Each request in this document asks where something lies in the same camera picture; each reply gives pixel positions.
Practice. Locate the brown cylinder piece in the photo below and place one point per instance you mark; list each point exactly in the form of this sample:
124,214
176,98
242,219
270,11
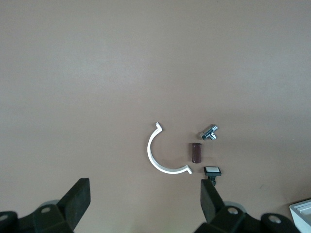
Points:
195,153

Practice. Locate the black square white-faced button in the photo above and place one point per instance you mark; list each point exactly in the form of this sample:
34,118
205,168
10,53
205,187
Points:
212,170

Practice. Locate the chrome angle valve fitting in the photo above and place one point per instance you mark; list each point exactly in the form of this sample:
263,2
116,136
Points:
208,132

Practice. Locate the white drawer cabinet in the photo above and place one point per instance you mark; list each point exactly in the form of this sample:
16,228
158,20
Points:
301,218

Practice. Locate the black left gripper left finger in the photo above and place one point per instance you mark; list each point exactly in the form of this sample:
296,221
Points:
73,201

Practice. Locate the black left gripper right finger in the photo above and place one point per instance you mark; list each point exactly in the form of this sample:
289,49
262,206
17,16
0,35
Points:
211,204

